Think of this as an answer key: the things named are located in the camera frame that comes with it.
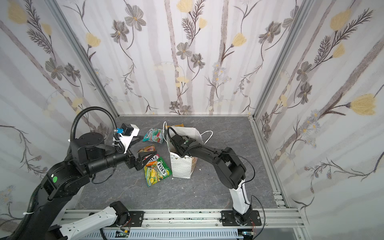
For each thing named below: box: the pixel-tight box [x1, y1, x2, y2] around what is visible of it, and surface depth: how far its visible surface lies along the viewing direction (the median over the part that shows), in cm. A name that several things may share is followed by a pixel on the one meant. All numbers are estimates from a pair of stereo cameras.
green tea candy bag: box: [144, 157, 173, 187], surface depth 88 cm
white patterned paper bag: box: [176, 126, 214, 145], surface depth 85 cm
